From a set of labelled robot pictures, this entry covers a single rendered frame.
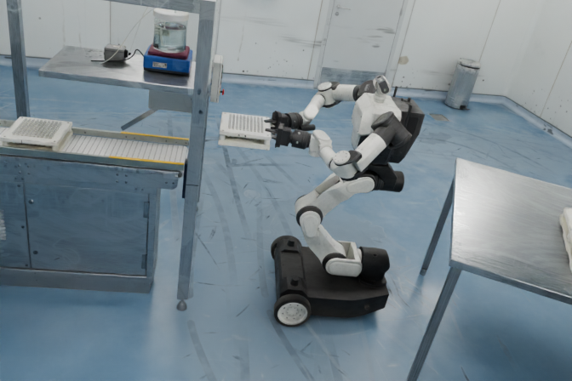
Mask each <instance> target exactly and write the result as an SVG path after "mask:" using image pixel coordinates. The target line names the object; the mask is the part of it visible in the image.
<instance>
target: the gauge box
mask: <svg viewBox="0 0 572 381"><path fill-rule="evenodd" d="M148 108H150V109H158V110H166V111H179V112H187V113H192V101H191V98H190V97H189V96H188V95H186V94H179V93H172V92H164V91H157V90H150V89H149V99H148Z"/></svg>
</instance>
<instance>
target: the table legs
mask: <svg viewBox="0 0 572 381"><path fill-rule="evenodd" d="M453 188H454V178H453V180H452V183H451V186H450V188H449V192H448V195H447V197H446V199H445V202H444V205H443V209H442V211H441V213H440V216H439V219H438V222H437V225H436V228H435V231H434V232H433V235H432V239H431V242H430V244H429V247H428V249H427V252H426V256H425V258H424V261H423V264H422V267H421V270H420V275H422V276H424V275H425V274H426V271H427V270H428V267H429V264H430V263H431V260H432V255H433V254H434V251H435V248H436V246H437V244H438V239H439V237H440V235H441V232H442V230H443V226H444V223H445V221H446V219H447V216H448V214H449V210H450V207H451V205H452V202H453ZM461 271H462V270H460V269H456V268H454V267H450V270H449V273H448V275H447V278H446V281H445V283H444V285H443V289H442V291H441V293H440V295H439V298H438V301H437V304H436V306H435V309H434V311H433V313H432V317H431V319H430V321H429V323H428V326H427V328H426V332H425V334H424V337H423V339H422V341H421V343H420V347H419V349H418V351H417V354H416V357H415V360H414V362H413V365H412V367H411V369H410V371H409V375H408V377H407V379H406V381H417V379H418V377H419V375H420V371H421V369H422V367H423V364H424V362H425V360H426V357H427V354H428V352H429V349H430V348H431V345H432V341H433V340H434V338H435V335H436V333H437V330H438V327H439V325H440V322H441V320H442V318H443V315H444V312H445V311H446V308H447V306H448V303H449V300H450V298H451V296H452V293H453V291H454V289H455V285H456V283H457V281H458V279H459V276H460V273H461Z"/></svg>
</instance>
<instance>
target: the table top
mask: <svg viewBox="0 0 572 381"><path fill-rule="evenodd" d="M564 207H567V208H572V189H570V188H566V187H563V186H560V185H555V184H551V183H547V182H545V181H541V180H538V179H532V178H529V177H526V176H523V175H520V174H516V173H511V172H507V171H504V170H501V169H498V168H492V167H489V166H485V165H483V164H479V163H476V162H470V161H467V160H464V159H460V158H458V157H456V159H455V174H454V188H453V202H452V216H451V231H450V244H449V266H451V267H454V268H456V269H460V270H464V271H467V272H470V273H473V274H475V275H478V276H483V277H486V278H489V279H491V280H494V281H498V282H502V283H505V284H507V285H510V286H513V287H517V288H520V289H523V290H526V291H529V292H532V293H536V294H539V295H541V296H545V297H548V298H550V299H555V300H557V301H560V302H563V303H566V304H571V305H572V273H571V272H570V266H569V262H570V261H569V254H568V252H566V247H565V246H564V242H563V241H564V239H563V228H562V226H561V225H560V221H559V216H560V214H562V213H563V208H564Z"/></svg>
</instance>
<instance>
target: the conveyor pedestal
mask: <svg viewBox="0 0 572 381"><path fill-rule="evenodd" d="M160 196H161V189H159V188H150V187H145V193H142V192H134V187H133V186H130V185H112V184H102V183H93V182H83V181H74V180H64V179H45V178H36V177H26V176H25V182H17V181H14V176H10V175H7V174H0V285H6V286H21V287H49V288H64V289H78V290H93V291H107V292H122V293H149V292H150V287H151V283H152V281H153V277H154V273H155V269H156V264H157V245H158V229H159V213H160Z"/></svg>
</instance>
